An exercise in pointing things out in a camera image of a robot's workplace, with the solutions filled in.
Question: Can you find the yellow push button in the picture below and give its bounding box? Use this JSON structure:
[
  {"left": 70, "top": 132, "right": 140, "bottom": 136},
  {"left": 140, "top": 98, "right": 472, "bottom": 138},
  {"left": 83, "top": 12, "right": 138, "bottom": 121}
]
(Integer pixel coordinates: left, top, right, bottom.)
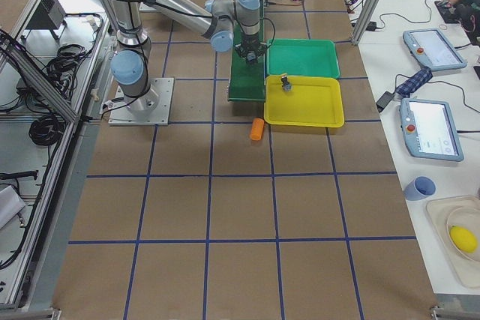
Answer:
[{"left": 280, "top": 74, "right": 292, "bottom": 92}]

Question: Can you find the plain orange cylinder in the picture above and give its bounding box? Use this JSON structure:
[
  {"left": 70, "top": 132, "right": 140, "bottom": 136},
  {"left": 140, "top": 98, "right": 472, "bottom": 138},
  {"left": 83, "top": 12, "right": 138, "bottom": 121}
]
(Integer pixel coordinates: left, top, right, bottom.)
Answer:
[{"left": 250, "top": 118, "right": 265, "bottom": 141}]

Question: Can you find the green conveyor belt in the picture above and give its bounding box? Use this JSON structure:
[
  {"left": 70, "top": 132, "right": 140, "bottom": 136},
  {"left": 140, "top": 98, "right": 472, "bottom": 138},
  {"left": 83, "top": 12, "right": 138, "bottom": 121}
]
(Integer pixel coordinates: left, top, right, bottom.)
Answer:
[{"left": 228, "top": 0, "right": 267, "bottom": 102}]

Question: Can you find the green plastic tray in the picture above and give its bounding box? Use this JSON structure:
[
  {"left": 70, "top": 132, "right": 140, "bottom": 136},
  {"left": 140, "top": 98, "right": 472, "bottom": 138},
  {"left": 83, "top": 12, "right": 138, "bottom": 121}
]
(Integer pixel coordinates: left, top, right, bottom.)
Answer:
[{"left": 266, "top": 38, "right": 341, "bottom": 79}]

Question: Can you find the yellow plastic tray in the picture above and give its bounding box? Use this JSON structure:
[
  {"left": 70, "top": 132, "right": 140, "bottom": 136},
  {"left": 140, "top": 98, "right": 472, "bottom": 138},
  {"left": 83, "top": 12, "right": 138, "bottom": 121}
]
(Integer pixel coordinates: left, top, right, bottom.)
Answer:
[{"left": 264, "top": 75, "right": 344, "bottom": 128}]

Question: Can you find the black power adapter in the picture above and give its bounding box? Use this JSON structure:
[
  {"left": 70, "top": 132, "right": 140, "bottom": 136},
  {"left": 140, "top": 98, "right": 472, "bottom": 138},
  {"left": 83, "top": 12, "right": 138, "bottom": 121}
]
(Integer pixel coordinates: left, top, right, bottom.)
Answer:
[{"left": 376, "top": 91, "right": 395, "bottom": 113}]

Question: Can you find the folded blue plaid umbrella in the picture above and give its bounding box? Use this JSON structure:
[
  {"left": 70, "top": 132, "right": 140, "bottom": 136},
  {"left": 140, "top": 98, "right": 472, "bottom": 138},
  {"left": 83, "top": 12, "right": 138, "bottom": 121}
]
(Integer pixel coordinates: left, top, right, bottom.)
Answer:
[{"left": 395, "top": 67, "right": 433, "bottom": 98}]

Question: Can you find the far teach pendant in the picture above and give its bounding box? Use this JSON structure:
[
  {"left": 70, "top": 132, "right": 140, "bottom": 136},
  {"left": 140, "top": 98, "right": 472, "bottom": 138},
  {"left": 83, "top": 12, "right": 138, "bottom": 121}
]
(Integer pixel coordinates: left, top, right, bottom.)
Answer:
[{"left": 402, "top": 28, "right": 467, "bottom": 71}]

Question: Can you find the teach pendant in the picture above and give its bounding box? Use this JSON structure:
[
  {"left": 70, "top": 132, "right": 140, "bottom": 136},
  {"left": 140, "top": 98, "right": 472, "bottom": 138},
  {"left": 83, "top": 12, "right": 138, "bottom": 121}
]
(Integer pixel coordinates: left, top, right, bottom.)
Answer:
[
  {"left": 399, "top": 98, "right": 464, "bottom": 162},
  {"left": 402, "top": 28, "right": 467, "bottom": 71}
]

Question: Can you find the near teach pendant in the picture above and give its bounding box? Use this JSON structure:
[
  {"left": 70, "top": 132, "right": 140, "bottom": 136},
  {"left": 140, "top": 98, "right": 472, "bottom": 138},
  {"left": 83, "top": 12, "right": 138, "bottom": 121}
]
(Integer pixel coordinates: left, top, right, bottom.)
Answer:
[{"left": 399, "top": 98, "right": 464, "bottom": 162}]

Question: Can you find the blue plastic cup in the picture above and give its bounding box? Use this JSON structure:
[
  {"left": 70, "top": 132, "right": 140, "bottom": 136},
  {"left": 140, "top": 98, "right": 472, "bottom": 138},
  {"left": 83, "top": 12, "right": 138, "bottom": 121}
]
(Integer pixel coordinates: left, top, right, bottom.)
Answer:
[{"left": 403, "top": 176, "right": 437, "bottom": 201}]

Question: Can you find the beige tray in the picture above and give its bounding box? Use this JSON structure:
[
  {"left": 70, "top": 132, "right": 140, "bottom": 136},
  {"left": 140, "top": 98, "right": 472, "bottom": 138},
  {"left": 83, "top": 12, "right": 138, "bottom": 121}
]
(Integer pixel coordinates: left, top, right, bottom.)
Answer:
[{"left": 426, "top": 196, "right": 479, "bottom": 289}]

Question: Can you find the yellow lemon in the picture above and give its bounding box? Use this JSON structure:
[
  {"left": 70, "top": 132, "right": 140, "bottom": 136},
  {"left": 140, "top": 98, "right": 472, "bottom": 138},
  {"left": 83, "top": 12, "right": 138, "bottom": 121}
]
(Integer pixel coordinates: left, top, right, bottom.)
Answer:
[{"left": 449, "top": 226, "right": 478, "bottom": 253}]

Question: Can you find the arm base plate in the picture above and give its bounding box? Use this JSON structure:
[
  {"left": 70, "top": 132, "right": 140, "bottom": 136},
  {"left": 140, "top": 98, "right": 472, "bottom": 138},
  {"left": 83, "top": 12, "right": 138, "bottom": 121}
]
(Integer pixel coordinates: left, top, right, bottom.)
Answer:
[{"left": 108, "top": 77, "right": 174, "bottom": 126}]

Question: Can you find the aluminium frame post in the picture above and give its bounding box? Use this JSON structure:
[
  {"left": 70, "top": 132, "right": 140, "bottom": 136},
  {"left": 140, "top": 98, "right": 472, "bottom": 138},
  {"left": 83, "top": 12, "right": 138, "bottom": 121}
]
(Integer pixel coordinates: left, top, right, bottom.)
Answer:
[{"left": 350, "top": 0, "right": 399, "bottom": 46}]

